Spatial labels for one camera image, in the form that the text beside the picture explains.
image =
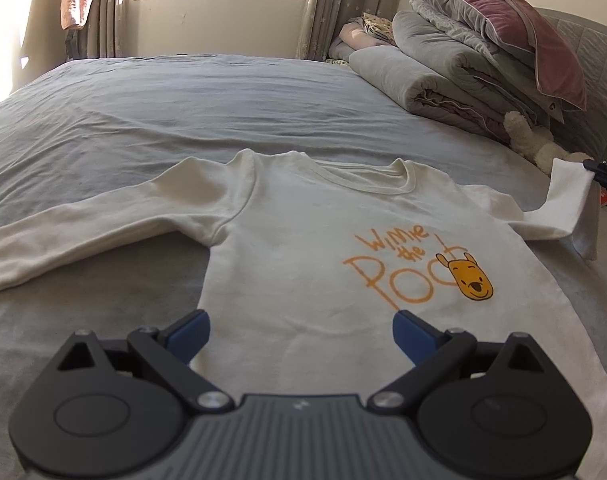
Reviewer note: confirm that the left grey curtain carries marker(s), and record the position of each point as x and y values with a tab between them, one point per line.
104	34

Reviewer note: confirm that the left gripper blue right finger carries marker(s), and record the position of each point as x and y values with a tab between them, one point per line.
436	356

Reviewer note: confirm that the white Winnie the Pooh sweatshirt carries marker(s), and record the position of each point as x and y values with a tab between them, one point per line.
309	262

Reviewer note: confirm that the folded grey quilt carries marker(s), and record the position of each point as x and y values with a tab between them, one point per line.
472	82

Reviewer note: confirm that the grey bed sheet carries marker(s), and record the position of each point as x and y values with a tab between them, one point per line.
90	127

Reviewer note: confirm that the pile of clothes by curtain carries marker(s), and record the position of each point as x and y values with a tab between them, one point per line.
365	31

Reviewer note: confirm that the grey quilted headboard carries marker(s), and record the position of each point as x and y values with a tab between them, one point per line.
585	131

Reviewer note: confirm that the white plush bear toy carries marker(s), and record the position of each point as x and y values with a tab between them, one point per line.
536	144

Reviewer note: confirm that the pink velvet pillow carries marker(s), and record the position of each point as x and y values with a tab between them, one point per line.
518	29

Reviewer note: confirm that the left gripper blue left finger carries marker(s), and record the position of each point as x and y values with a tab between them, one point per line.
164	357

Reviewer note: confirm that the rolled light grey blanket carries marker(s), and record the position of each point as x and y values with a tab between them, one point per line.
418	89

